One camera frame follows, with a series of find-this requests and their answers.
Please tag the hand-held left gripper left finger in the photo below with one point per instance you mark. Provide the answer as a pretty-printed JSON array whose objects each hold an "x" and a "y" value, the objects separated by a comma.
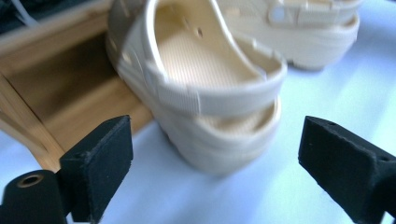
[{"x": 99, "y": 161}]

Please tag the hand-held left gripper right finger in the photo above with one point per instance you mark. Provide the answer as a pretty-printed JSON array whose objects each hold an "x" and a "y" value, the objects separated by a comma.
[{"x": 345, "y": 168}]

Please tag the wooden three-tier shoe rack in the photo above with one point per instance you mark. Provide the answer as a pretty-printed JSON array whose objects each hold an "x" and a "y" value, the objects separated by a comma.
[{"x": 77, "y": 93}]

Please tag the beige foam clog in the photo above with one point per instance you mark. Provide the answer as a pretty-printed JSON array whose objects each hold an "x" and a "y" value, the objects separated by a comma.
[
  {"x": 311, "y": 46},
  {"x": 202, "y": 62}
]

